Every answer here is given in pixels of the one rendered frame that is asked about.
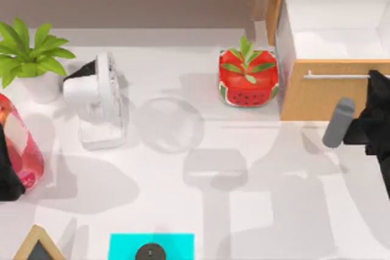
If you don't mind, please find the cyan flat mat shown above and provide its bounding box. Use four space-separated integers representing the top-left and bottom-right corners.
108 233 196 260

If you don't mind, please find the watermelon pot with plant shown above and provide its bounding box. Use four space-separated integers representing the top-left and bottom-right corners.
218 35 280 108

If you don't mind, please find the framed blackboard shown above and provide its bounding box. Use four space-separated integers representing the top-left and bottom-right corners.
12 223 67 260

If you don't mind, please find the white drawer inside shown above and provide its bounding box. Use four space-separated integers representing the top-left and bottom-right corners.
275 0 390 89

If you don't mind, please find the pale wooden drawer front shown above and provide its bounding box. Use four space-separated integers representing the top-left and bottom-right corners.
279 58 390 122

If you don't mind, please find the pale grey rounded box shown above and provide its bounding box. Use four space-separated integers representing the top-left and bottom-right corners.
322 97 356 149

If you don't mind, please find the white desk fan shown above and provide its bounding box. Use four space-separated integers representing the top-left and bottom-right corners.
62 51 130 152

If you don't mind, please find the green plant in white pot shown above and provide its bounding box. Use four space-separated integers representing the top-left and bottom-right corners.
0 17 77 105

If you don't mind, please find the metal drawer handle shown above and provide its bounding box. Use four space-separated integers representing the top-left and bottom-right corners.
302 70 373 81

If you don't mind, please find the red and pink bottle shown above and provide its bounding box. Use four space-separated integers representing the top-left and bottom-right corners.
0 93 45 193

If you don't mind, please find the dark round object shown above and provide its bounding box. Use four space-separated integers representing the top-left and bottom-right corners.
135 242 168 260

